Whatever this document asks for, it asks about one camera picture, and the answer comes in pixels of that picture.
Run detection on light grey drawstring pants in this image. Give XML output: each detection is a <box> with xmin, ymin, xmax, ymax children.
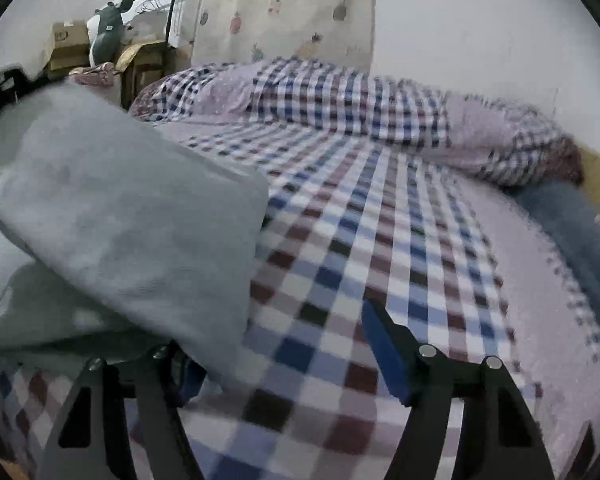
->
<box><xmin>0</xmin><ymin>84</ymin><xmax>268</xmax><ymax>384</ymax></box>

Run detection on checkered purple bed sheet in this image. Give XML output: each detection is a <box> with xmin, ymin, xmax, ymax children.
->
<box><xmin>0</xmin><ymin>122</ymin><xmax>600</xmax><ymax>479</ymax></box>

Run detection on blue fox print pillow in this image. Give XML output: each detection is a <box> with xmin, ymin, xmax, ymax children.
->
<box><xmin>512</xmin><ymin>181</ymin><xmax>600</xmax><ymax>326</ymax></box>

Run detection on pink crumpled cloth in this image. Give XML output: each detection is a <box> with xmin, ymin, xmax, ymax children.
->
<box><xmin>69</xmin><ymin>62</ymin><xmax>117</xmax><ymax>88</ymax></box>

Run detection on top cardboard box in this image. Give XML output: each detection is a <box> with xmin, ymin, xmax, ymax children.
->
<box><xmin>43</xmin><ymin>21</ymin><xmax>91</xmax><ymax>73</ymax></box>

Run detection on rolled checkered purple quilt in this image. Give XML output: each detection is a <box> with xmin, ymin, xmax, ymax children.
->
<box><xmin>130</xmin><ymin>58</ymin><xmax>584</xmax><ymax>186</ymax></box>

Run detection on grey white plush toy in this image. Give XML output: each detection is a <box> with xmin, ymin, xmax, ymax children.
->
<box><xmin>86</xmin><ymin>0</ymin><xmax>134</xmax><ymax>67</ymax></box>

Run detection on pineapple print curtain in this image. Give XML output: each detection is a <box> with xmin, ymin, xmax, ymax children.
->
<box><xmin>181</xmin><ymin>0</ymin><xmax>375</xmax><ymax>70</ymax></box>

